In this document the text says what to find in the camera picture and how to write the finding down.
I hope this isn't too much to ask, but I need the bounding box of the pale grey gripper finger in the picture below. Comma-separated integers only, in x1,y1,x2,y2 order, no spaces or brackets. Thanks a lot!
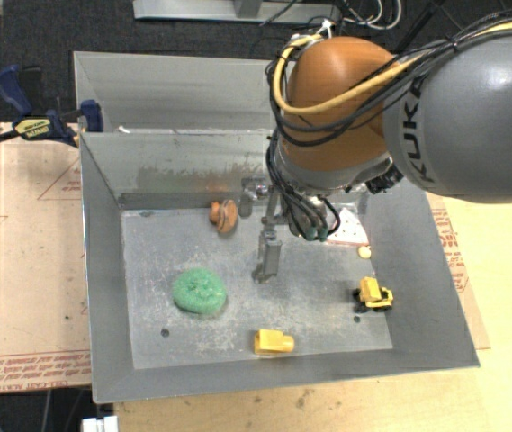
264,239,283,280
251,234,269,284

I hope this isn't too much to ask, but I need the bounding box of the white card with red dots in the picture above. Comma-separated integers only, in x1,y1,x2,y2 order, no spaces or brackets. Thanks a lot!
327,208,371,247

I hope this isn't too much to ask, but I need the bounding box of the grey metal bin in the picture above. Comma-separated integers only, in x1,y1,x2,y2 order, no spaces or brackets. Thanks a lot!
73,50,481,405

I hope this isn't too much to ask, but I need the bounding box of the orange-brown toy figure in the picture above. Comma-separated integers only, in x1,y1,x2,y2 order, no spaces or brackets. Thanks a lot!
208,199,240,235

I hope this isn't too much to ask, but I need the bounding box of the green round scrub sponge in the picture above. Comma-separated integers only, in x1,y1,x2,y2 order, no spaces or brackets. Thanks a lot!
171,267,229,317

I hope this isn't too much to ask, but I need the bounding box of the yellow plastic block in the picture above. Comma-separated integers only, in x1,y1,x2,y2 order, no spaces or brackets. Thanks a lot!
253,328,296,356

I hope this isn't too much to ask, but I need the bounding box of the yellow toy truck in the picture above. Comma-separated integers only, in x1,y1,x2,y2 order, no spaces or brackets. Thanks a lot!
352,276,395,313

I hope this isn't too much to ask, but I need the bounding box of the brown cardboard board red print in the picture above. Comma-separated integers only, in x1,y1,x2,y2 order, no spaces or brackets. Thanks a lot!
0,121,491,396

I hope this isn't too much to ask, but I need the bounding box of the black cylinder on white bracket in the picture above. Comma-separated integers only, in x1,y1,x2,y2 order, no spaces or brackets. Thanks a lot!
323,165,405,243

